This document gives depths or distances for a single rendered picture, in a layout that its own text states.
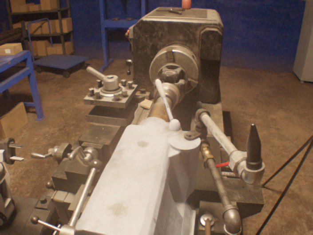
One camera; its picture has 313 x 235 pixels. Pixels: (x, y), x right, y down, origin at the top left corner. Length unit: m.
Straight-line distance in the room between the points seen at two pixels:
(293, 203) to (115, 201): 1.91
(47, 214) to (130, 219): 1.40
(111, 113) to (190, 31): 0.68
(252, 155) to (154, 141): 0.33
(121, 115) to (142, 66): 0.61
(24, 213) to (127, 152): 1.41
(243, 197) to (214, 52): 0.79
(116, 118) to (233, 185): 0.50
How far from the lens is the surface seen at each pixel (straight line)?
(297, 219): 2.20
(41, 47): 5.45
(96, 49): 5.33
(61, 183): 1.07
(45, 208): 1.88
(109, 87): 0.98
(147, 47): 1.50
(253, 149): 0.41
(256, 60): 5.03
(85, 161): 0.88
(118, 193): 0.54
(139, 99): 1.06
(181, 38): 1.46
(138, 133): 0.71
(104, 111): 1.03
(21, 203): 2.04
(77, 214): 0.65
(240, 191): 0.98
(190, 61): 1.28
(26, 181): 2.47
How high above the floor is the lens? 1.56
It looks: 30 degrees down
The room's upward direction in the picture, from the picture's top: straight up
